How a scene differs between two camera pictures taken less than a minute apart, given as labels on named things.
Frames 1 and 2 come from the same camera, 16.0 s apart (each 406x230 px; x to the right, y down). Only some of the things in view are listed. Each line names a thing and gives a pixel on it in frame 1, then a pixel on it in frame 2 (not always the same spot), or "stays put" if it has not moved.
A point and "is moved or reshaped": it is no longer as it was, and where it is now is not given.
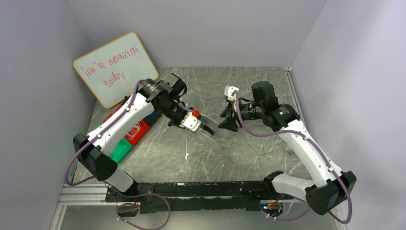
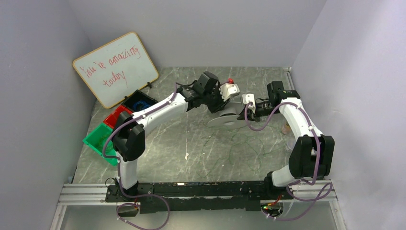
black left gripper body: (179, 121) -> (220, 104)
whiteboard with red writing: (114, 71) stays put
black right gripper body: (233, 115) stays put
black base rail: (164, 197) stays put
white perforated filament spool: (210, 132) is moved or reshaped
